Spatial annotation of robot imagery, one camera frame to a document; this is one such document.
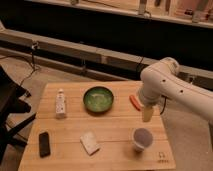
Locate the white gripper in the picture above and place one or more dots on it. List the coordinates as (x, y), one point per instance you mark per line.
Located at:
(149, 96)

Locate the white plastic bottle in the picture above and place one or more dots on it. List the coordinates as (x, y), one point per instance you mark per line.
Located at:
(60, 105)

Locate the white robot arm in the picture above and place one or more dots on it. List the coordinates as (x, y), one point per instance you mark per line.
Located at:
(161, 78)

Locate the wooden folding table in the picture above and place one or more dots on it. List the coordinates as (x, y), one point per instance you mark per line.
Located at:
(113, 131)

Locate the green ceramic bowl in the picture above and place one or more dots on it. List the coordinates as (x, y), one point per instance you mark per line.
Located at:
(98, 99)

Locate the orange carrot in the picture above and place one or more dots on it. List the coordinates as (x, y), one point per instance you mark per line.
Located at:
(134, 102)

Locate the white sponge block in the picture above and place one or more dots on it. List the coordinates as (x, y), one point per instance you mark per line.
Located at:
(89, 143)

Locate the white paper cup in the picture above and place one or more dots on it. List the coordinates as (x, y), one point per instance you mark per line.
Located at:
(142, 139)

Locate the black chair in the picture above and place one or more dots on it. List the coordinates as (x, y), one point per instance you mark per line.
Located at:
(10, 93)

